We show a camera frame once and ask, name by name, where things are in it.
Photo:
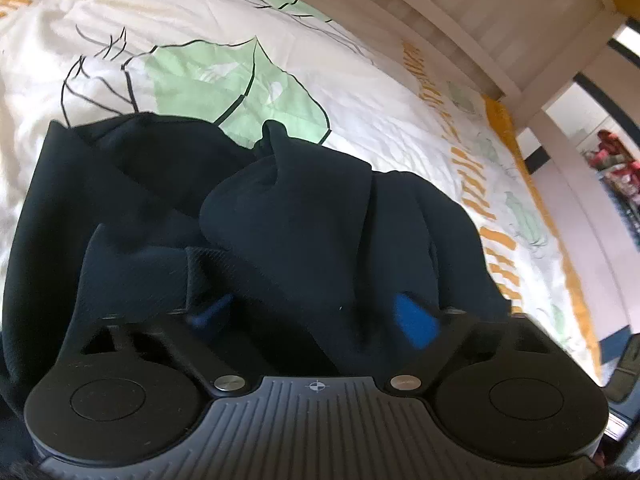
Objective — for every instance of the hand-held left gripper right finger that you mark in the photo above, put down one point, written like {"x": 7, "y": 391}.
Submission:
{"x": 415, "y": 321}

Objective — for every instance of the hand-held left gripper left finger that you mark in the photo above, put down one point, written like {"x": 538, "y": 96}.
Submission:
{"x": 210, "y": 313}

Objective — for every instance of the dark navy zip hoodie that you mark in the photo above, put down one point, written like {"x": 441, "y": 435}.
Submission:
{"x": 300, "y": 220}

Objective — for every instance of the yellow bed sheet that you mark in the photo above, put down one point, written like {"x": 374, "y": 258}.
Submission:
{"x": 505, "y": 120}

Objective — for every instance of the white leaf-print duvet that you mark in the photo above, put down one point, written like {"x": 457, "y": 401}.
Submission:
{"x": 150, "y": 10}

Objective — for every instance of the white wooden bed frame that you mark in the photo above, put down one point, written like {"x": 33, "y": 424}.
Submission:
{"x": 500, "y": 25}

